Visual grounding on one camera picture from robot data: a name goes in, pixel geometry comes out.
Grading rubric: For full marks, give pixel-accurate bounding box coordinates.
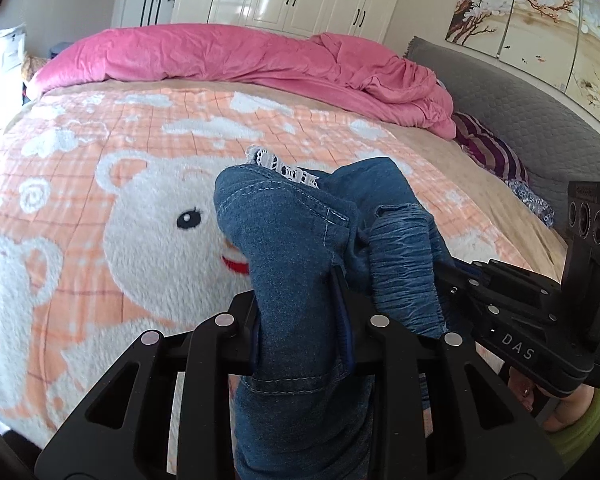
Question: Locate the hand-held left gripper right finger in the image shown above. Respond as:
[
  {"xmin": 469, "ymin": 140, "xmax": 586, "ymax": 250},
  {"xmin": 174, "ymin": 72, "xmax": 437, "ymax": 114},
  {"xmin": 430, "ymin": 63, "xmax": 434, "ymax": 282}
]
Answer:
[{"xmin": 330, "ymin": 265, "xmax": 566, "ymax": 480}]

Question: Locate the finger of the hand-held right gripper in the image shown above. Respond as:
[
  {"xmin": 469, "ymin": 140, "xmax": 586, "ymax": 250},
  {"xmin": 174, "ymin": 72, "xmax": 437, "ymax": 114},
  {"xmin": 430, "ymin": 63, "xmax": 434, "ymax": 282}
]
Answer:
[
  {"xmin": 447, "ymin": 285, "xmax": 501, "ymax": 336},
  {"xmin": 440, "ymin": 259, "xmax": 486, "ymax": 288}
]

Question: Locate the pink duvet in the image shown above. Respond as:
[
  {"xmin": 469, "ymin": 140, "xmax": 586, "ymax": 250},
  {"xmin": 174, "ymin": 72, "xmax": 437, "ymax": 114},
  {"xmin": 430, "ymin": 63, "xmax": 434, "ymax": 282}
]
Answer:
[{"xmin": 25, "ymin": 24, "xmax": 456, "ymax": 141}]

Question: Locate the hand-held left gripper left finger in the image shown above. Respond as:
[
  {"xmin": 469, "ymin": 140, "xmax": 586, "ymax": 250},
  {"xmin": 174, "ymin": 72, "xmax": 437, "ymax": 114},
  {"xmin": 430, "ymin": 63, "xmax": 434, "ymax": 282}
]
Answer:
[{"xmin": 35, "ymin": 291, "xmax": 262, "ymax": 480}]

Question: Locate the floral wall painting panel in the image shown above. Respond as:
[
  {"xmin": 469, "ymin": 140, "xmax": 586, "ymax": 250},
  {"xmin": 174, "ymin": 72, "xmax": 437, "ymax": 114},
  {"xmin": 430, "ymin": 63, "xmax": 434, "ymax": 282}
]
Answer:
[
  {"xmin": 500, "ymin": 0, "xmax": 588, "ymax": 93},
  {"xmin": 565, "ymin": 5, "xmax": 600, "ymax": 126},
  {"xmin": 445, "ymin": 0, "xmax": 518, "ymax": 58}
]

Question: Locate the dark floral cloth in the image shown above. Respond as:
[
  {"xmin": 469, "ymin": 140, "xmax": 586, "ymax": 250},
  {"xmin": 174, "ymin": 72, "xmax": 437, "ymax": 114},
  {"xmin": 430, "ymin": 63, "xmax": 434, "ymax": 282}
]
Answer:
[{"xmin": 507, "ymin": 180, "xmax": 556, "ymax": 228}]

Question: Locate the grey padded headboard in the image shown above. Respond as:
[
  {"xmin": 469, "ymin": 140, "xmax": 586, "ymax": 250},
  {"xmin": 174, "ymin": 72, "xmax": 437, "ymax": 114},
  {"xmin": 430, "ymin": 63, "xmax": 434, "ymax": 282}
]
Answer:
[{"xmin": 405, "ymin": 36, "xmax": 600, "ymax": 211}]

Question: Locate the tan plush toy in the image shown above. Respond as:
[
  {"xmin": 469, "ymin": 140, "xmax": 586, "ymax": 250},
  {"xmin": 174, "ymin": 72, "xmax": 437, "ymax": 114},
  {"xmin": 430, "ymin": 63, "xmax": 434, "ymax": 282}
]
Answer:
[{"xmin": 22, "ymin": 55, "xmax": 46, "ymax": 83}]

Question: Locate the blue denim pants lace trim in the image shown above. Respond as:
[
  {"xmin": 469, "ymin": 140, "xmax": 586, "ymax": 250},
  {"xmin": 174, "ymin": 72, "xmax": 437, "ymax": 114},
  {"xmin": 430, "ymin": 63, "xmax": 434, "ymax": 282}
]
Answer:
[{"xmin": 212, "ymin": 145, "xmax": 453, "ymax": 480}]

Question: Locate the person's right forearm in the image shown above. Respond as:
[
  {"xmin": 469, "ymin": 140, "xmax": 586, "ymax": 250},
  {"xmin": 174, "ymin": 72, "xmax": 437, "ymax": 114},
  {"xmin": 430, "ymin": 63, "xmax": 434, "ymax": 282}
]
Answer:
[{"xmin": 547, "ymin": 385, "xmax": 600, "ymax": 471}]

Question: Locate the white bedside cabinet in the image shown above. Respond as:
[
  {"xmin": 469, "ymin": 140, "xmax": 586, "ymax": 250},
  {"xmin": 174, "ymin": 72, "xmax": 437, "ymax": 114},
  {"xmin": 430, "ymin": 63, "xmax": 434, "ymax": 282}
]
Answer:
[{"xmin": 0, "ymin": 22, "xmax": 28, "ymax": 111}]

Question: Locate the person's right hand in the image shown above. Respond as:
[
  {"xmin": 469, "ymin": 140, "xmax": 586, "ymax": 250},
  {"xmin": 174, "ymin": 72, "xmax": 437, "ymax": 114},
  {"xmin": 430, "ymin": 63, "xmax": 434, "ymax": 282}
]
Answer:
[{"xmin": 510, "ymin": 367, "xmax": 598, "ymax": 433}]

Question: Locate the purple striped pillow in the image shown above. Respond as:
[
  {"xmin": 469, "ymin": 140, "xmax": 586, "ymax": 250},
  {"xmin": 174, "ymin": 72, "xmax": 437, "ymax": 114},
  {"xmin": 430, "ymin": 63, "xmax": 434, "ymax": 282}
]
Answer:
[{"xmin": 450, "ymin": 111, "xmax": 530, "ymax": 186}]

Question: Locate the orange bear print blanket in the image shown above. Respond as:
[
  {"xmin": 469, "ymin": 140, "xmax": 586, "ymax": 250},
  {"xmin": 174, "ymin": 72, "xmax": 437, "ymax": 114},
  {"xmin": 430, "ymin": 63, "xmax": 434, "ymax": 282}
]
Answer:
[{"xmin": 0, "ymin": 89, "xmax": 486, "ymax": 441}]

